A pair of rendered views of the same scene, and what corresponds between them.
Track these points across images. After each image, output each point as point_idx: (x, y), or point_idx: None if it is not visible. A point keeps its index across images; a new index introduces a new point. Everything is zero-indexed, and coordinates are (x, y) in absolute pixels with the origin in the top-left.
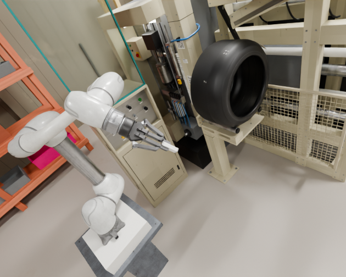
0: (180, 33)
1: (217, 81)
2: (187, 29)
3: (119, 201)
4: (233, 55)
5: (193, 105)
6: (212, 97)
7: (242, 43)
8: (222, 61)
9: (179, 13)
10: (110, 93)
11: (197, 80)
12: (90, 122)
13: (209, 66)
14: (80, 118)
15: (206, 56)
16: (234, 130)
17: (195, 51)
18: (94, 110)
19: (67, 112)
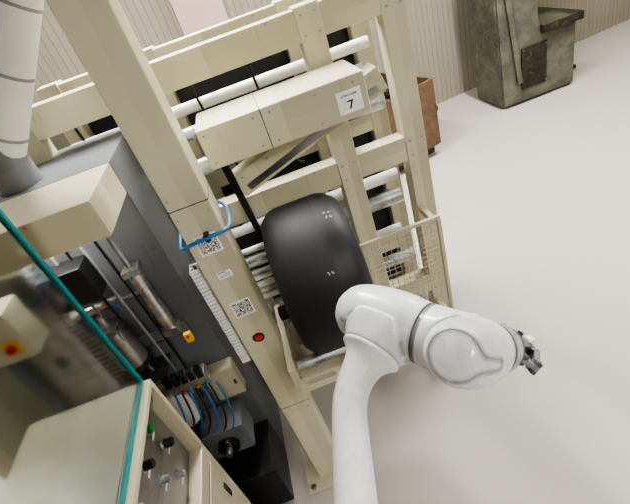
0: (211, 223)
1: (353, 258)
2: (217, 212)
3: None
4: (340, 214)
5: (311, 336)
6: None
7: (326, 196)
8: (336, 227)
9: (203, 186)
10: None
11: (312, 279)
12: (512, 363)
13: (320, 246)
14: (504, 367)
15: (294, 236)
16: None
17: (236, 247)
18: (503, 329)
19: (484, 375)
